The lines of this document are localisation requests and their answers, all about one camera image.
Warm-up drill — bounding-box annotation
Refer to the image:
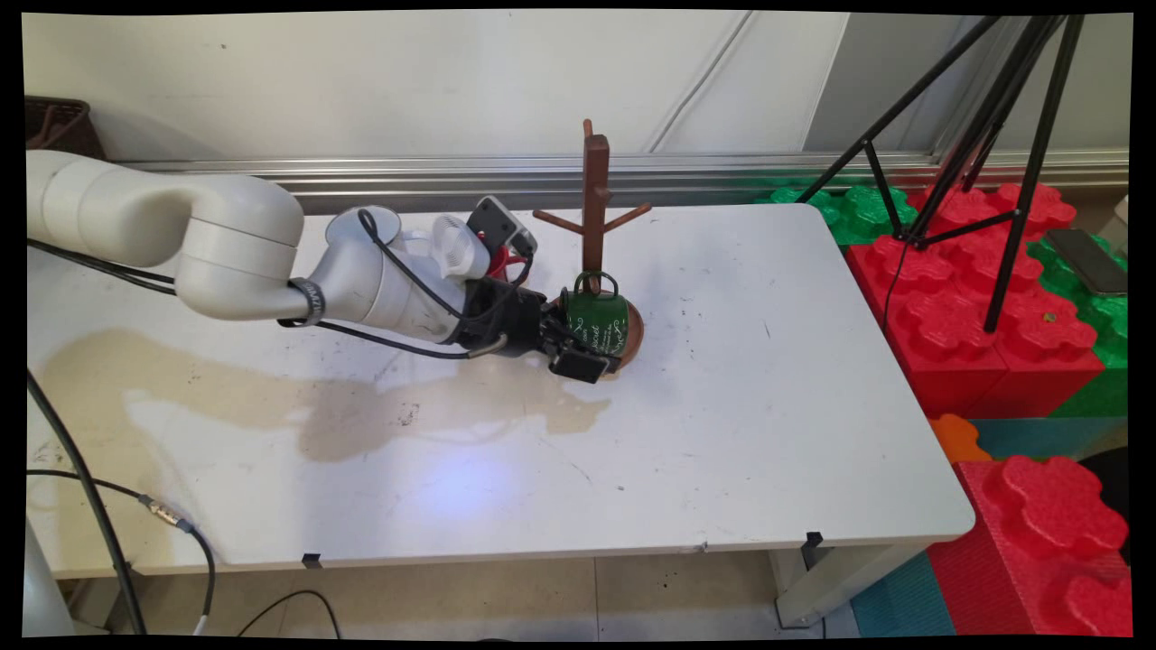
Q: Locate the orange foam block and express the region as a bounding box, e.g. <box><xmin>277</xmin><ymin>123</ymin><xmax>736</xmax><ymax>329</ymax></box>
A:
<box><xmin>928</xmin><ymin>413</ymin><xmax>993</xmax><ymax>465</ymax></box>

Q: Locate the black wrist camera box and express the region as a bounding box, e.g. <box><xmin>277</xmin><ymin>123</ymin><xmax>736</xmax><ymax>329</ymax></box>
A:
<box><xmin>467</xmin><ymin>196</ymin><xmax>539</xmax><ymax>260</ymax></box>

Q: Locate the dark wicker basket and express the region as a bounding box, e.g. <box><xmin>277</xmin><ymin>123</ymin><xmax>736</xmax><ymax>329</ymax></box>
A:
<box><xmin>25</xmin><ymin>97</ymin><xmax>105</xmax><ymax>161</ymax></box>

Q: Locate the thin cable with metal connector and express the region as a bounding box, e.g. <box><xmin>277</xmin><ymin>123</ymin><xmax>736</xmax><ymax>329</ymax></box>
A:
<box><xmin>25</xmin><ymin>469</ymin><xmax>218</xmax><ymax>636</ymax></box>

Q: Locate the black looped floor cable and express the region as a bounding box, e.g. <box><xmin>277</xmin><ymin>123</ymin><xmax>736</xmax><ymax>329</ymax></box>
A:
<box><xmin>237</xmin><ymin>590</ymin><xmax>342</xmax><ymax>638</ymax></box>

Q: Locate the brown wooden mug tree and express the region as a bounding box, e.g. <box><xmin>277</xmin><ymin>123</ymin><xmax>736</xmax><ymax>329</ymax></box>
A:
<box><xmin>533</xmin><ymin>119</ymin><xmax>653</xmax><ymax>373</ymax></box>

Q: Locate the white vented wrist housing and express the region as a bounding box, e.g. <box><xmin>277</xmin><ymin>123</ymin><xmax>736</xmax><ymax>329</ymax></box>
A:
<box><xmin>432</xmin><ymin>214</ymin><xmax>490</xmax><ymax>281</ymax></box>

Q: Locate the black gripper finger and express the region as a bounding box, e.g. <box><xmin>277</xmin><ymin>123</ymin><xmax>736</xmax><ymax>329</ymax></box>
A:
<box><xmin>540</xmin><ymin>302</ymin><xmax>580</xmax><ymax>349</ymax></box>
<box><xmin>546</xmin><ymin>341</ymin><xmax>624</xmax><ymax>385</ymax></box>

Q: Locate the green foam block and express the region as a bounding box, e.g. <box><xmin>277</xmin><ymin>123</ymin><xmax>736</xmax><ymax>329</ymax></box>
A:
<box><xmin>754</xmin><ymin>185</ymin><xmax>920</xmax><ymax>246</ymax></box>
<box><xmin>1030</xmin><ymin>233</ymin><xmax>1130</xmax><ymax>418</ymax></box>

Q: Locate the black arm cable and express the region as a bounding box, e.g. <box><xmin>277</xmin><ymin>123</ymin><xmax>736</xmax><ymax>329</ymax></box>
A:
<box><xmin>27</xmin><ymin>208</ymin><xmax>511</xmax><ymax>360</ymax></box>

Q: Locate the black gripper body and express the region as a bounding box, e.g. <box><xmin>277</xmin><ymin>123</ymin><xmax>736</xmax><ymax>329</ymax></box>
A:
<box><xmin>461</xmin><ymin>278</ymin><xmax>549</xmax><ymax>359</ymax></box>

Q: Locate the black smartphone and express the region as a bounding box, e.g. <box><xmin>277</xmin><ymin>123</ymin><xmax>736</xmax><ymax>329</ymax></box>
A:
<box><xmin>1046</xmin><ymin>228</ymin><xmax>1128</xmax><ymax>297</ymax></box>

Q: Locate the red enamel mug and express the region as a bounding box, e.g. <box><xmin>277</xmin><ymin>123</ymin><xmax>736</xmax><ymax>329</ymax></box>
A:
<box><xmin>486</xmin><ymin>242</ymin><xmax>534</xmax><ymax>283</ymax></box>

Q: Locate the teal foam block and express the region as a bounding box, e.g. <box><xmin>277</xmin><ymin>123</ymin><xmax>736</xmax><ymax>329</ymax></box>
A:
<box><xmin>971</xmin><ymin>417</ymin><xmax>1128</xmax><ymax>461</ymax></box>
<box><xmin>849</xmin><ymin>551</ymin><xmax>956</xmax><ymax>637</ymax></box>

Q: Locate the white table leg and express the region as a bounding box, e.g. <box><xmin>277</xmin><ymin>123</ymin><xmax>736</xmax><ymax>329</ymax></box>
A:
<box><xmin>775</xmin><ymin>542</ymin><xmax>927</xmax><ymax>630</ymax></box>

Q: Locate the black camera tripod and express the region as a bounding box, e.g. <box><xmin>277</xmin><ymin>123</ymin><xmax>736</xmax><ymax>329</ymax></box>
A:
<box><xmin>795</xmin><ymin>14</ymin><xmax>1085</xmax><ymax>335</ymax></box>

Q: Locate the thick black cable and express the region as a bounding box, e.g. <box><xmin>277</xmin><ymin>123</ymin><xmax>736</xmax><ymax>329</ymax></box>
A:
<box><xmin>25</xmin><ymin>372</ymin><xmax>147</xmax><ymax>636</ymax></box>

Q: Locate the aluminium wall rail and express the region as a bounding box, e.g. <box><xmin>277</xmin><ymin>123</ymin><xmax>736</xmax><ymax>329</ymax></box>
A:
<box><xmin>117</xmin><ymin>149</ymin><xmax>1130</xmax><ymax>215</ymax></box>

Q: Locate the black strap on arm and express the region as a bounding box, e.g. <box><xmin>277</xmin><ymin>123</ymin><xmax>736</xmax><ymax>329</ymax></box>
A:
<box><xmin>289</xmin><ymin>278</ymin><xmax>326</xmax><ymax>328</ymax></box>

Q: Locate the large red foam block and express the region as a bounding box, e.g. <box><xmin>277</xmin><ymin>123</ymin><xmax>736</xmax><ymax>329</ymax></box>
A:
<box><xmin>928</xmin><ymin>454</ymin><xmax>1133</xmax><ymax>637</ymax></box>

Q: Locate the white wall cable duct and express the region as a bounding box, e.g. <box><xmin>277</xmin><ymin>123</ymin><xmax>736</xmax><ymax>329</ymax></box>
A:
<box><xmin>646</xmin><ymin>11</ymin><xmax>752</xmax><ymax>154</ymax></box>

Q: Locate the green enamel mug white script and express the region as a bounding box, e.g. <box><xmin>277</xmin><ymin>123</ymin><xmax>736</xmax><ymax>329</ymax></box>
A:
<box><xmin>558</xmin><ymin>271</ymin><xmax>630</xmax><ymax>358</ymax></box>

